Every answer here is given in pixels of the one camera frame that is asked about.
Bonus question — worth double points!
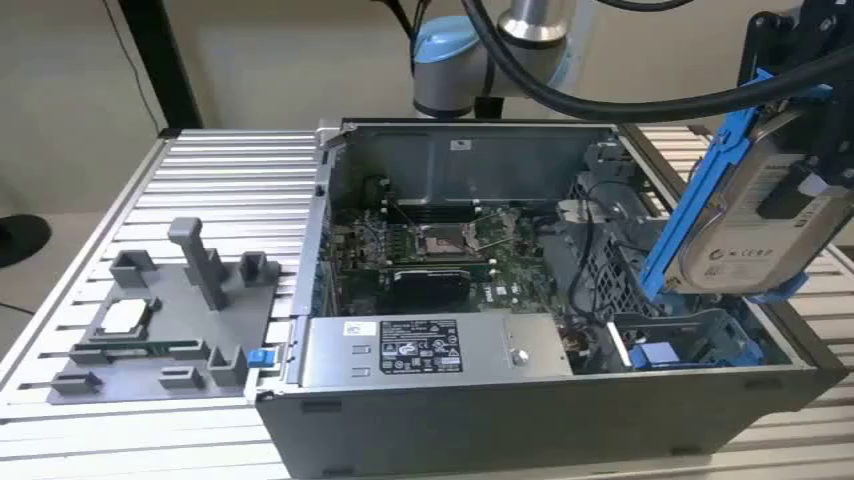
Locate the green motherboard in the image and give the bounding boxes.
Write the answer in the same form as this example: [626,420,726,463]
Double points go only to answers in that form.
[326,199,556,317]

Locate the black round stand base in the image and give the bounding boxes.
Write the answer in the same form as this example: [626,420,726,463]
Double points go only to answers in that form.
[0,213,52,269]

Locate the black graphics card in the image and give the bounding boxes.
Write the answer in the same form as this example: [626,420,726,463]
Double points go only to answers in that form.
[386,267,472,309]

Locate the grey plastic parts rack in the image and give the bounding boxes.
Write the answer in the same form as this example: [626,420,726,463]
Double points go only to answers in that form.
[45,217,282,406]

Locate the blue disk bay tab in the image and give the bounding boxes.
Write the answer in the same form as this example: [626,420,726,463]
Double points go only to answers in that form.
[630,341,683,371]

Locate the grey plastic cage latch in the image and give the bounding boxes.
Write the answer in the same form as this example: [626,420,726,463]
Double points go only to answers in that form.
[584,141,635,177]

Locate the silver CPU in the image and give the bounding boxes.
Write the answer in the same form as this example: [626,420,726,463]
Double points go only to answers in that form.
[99,301,152,334]

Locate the red brown wire bundle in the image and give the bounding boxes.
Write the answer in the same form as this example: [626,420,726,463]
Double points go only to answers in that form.
[559,319,606,362]

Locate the green RAM stick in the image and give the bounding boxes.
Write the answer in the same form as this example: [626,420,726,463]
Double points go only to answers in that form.
[76,341,201,354]

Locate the silver power supply unit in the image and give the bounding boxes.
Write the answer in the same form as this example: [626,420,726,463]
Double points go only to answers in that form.
[296,314,575,392]

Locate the hard disk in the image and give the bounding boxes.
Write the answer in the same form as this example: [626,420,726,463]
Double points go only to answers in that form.
[638,68,854,307]

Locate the black upright frame post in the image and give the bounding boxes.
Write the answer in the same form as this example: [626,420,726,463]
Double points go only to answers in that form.
[119,0,205,132]

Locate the long black robot cable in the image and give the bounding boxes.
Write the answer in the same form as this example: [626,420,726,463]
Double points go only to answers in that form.
[459,0,854,124]

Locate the metal socket cover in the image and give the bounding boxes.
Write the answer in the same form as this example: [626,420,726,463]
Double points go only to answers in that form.
[468,209,522,251]

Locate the dark grey open PC case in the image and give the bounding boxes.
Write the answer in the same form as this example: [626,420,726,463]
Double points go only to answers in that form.
[255,117,850,479]

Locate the thin black wall cable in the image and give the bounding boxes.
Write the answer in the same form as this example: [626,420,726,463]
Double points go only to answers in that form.
[99,0,163,132]

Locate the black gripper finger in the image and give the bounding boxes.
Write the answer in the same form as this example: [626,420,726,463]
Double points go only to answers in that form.
[758,84,854,219]

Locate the metal drive cage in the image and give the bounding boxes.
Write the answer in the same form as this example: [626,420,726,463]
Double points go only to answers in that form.
[539,169,702,321]

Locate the black cables behind arm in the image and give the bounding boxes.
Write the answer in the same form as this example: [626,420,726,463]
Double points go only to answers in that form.
[390,0,432,44]

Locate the CPU socket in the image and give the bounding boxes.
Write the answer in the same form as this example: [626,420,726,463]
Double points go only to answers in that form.
[416,224,482,259]

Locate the thin black case wire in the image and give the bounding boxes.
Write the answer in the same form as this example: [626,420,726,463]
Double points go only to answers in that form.
[566,180,669,321]

